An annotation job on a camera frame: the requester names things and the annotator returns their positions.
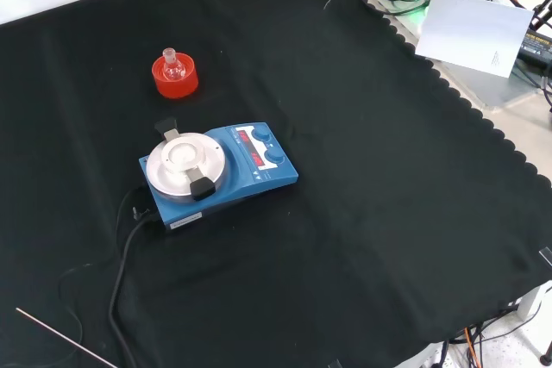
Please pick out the white table leg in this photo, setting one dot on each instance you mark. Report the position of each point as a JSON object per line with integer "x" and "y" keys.
{"x": 532, "y": 303}

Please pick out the pale board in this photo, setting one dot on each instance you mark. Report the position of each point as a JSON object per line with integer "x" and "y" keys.
{"x": 474, "y": 32}

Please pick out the blue heater with steel plate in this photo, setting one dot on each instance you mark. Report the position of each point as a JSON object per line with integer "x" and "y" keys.
{"x": 241, "y": 187}

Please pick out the clear glass round-bottom flask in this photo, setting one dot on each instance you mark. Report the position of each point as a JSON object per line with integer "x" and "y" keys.
{"x": 173, "y": 70}

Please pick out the black cloth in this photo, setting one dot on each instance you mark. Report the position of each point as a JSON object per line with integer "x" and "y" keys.
{"x": 345, "y": 170}

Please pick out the black power adapter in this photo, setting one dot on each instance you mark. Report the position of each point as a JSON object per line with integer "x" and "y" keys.
{"x": 537, "y": 47}

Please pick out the thin metal rod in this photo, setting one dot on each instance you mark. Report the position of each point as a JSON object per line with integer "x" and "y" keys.
{"x": 64, "y": 336}

